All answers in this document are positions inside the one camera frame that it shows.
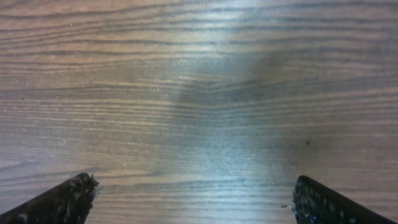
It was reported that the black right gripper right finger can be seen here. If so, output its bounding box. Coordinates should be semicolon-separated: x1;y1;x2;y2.
292;175;397;224

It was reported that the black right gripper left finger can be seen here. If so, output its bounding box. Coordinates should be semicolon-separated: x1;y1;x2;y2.
1;173;99;224

